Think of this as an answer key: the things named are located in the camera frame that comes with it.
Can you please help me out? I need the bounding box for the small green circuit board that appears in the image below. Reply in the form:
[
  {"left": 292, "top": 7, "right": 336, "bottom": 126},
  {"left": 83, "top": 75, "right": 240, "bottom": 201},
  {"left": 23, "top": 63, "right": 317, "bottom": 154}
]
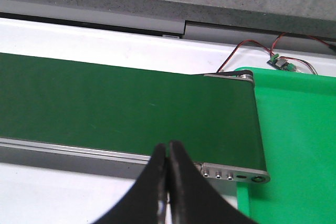
[{"left": 267, "top": 54, "right": 297, "bottom": 72}]

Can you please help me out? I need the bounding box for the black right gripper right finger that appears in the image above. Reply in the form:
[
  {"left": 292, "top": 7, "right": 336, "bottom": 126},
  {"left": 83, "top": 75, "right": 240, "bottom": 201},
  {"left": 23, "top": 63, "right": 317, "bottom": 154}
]
[{"left": 167, "top": 141, "right": 255, "bottom": 224}]

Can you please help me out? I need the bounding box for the red black wire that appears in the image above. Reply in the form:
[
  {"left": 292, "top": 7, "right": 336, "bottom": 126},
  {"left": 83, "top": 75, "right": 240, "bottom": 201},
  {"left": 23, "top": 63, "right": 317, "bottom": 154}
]
[{"left": 216, "top": 32, "right": 336, "bottom": 74}]

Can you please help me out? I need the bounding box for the green conveyor belt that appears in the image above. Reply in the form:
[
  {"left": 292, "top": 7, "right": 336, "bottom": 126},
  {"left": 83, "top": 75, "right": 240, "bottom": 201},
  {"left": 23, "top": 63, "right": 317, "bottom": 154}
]
[{"left": 1, "top": 54, "right": 266, "bottom": 170}]

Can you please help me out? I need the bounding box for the aluminium conveyor frame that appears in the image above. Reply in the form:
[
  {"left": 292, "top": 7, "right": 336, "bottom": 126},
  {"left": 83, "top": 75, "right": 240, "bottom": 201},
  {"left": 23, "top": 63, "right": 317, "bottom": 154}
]
[{"left": 0, "top": 69, "right": 271, "bottom": 184}]

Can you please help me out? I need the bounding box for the green plastic tray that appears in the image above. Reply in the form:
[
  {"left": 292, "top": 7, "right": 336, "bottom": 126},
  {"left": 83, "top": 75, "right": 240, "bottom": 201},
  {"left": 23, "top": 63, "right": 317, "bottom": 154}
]
[{"left": 237, "top": 68, "right": 335, "bottom": 223}]

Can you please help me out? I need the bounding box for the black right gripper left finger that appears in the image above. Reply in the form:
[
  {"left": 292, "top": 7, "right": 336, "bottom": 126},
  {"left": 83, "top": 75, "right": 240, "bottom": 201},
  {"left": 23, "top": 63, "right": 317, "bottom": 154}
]
[{"left": 97, "top": 144, "right": 167, "bottom": 223}]

